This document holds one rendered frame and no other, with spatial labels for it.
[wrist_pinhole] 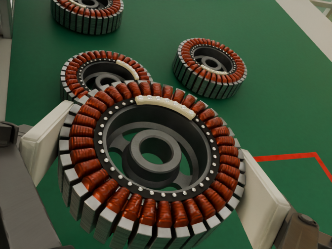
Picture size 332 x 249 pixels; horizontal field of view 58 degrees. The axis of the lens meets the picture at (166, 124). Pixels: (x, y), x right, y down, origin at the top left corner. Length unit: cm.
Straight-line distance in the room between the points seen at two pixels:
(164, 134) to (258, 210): 7
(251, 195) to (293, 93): 40
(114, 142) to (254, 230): 10
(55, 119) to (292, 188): 32
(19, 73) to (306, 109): 43
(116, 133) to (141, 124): 2
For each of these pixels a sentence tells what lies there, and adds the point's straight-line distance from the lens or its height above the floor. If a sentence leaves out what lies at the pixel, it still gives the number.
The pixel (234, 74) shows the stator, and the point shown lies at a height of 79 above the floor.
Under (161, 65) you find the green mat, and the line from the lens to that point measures 47.
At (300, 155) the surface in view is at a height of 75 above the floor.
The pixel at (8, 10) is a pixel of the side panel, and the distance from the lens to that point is 46.
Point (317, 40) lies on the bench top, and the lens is 81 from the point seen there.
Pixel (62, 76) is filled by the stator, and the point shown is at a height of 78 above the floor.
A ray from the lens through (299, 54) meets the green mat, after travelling 69.
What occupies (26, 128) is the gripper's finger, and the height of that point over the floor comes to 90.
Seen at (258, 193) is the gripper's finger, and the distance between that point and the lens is 17.
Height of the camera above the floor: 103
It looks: 46 degrees down
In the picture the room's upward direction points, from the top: 23 degrees clockwise
